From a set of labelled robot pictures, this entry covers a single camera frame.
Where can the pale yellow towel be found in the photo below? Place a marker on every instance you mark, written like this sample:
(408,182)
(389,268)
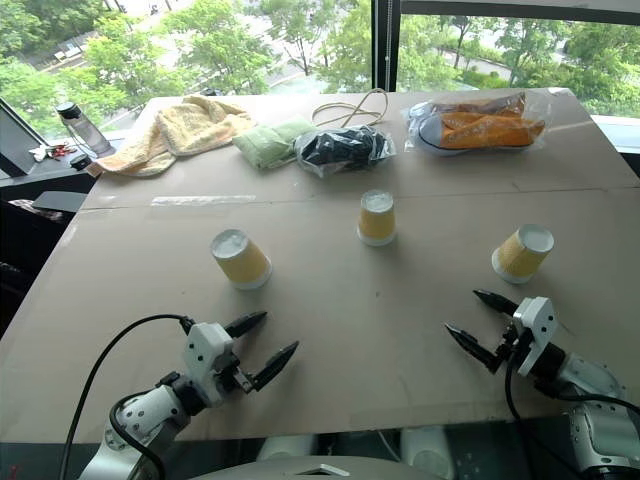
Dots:
(190,130)

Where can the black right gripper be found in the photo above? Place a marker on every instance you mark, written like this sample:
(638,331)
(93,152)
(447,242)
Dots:
(509,345)

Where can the black side desk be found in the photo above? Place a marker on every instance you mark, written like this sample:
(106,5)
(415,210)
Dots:
(30,240)

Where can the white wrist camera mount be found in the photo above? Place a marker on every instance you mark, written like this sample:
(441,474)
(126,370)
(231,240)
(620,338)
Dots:
(205,350)
(537,330)

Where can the plastic bag with black items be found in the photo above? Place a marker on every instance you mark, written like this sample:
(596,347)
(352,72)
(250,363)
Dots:
(340,147)

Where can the grey water bottle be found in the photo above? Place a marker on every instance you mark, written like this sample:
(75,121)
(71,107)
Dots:
(90,132)

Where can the dark grey flat pad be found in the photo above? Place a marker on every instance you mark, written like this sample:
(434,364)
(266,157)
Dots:
(57,201)

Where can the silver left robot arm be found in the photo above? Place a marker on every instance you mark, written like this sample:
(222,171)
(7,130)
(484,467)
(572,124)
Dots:
(145,415)

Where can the white rounded shape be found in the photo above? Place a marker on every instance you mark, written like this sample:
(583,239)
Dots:
(427,452)
(285,448)

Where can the small black round object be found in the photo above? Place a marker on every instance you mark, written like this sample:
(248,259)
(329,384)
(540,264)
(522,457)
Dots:
(79,161)

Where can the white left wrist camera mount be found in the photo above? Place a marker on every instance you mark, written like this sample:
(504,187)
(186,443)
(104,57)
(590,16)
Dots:
(205,350)

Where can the folded light green towel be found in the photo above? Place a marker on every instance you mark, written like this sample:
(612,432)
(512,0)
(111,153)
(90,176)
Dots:
(265,142)

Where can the yellow paper cup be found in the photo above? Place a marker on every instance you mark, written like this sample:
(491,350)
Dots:
(245,265)
(376,222)
(520,255)

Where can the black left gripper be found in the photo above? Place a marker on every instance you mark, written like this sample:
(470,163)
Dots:
(230,370)

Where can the plastic bag with orange cloth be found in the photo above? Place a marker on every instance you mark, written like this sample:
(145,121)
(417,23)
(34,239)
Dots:
(480,130)

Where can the small red items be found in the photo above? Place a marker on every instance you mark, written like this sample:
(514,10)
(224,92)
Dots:
(61,149)

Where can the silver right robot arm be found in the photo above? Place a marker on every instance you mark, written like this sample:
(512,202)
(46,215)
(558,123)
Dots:
(595,395)

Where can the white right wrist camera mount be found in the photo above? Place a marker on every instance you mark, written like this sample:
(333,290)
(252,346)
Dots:
(537,330)

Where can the black window frame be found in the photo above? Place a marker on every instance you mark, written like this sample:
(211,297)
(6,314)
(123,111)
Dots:
(387,45)

